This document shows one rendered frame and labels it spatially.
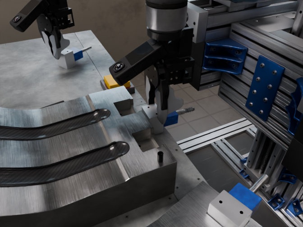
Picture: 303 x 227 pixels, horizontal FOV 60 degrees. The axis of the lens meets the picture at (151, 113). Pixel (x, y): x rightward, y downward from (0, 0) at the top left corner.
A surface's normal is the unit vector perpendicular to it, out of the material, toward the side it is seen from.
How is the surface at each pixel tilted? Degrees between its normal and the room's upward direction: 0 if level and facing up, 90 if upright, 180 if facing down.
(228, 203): 0
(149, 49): 28
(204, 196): 0
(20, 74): 0
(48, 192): 11
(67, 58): 90
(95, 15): 90
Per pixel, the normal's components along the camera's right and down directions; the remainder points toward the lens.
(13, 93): 0.00, -0.78
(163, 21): -0.10, 0.62
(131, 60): -0.42, -0.56
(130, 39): 0.44, 0.55
